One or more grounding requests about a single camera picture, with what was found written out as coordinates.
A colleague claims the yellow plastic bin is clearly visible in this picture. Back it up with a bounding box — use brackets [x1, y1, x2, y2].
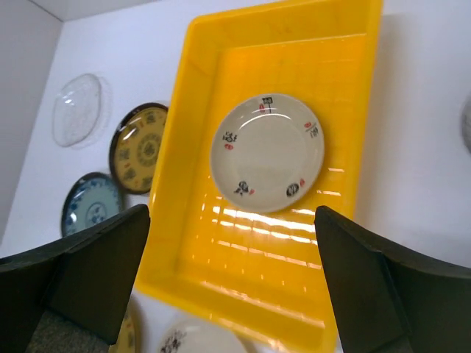
[135, 1, 382, 352]

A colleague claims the yellow patterned plate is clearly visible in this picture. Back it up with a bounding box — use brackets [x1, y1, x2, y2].
[107, 305, 138, 353]
[108, 102, 169, 195]

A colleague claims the cream plate black brushstroke lower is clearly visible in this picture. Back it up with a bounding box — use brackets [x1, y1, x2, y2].
[157, 318, 247, 353]

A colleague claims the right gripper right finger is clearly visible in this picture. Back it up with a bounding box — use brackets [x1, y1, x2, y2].
[314, 206, 470, 352]

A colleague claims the yellow patterned plate upper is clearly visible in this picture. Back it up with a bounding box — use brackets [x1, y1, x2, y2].
[108, 102, 169, 195]

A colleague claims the cream plate with characters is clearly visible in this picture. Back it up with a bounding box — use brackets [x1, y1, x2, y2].
[210, 93, 325, 213]

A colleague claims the yellow patterned plate lower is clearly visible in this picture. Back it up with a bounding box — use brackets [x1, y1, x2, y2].
[107, 305, 138, 353]

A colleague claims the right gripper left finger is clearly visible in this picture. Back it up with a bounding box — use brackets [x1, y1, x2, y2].
[1, 204, 150, 352]

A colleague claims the clear grey plastic plate right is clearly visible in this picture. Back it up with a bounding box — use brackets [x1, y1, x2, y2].
[461, 96, 471, 152]

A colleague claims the clear plastic plate left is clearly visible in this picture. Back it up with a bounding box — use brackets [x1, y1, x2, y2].
[52, 74, 102, 147]

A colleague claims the blue floral plate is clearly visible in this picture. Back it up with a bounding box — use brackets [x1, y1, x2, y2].
[60, 172, 125, 238]

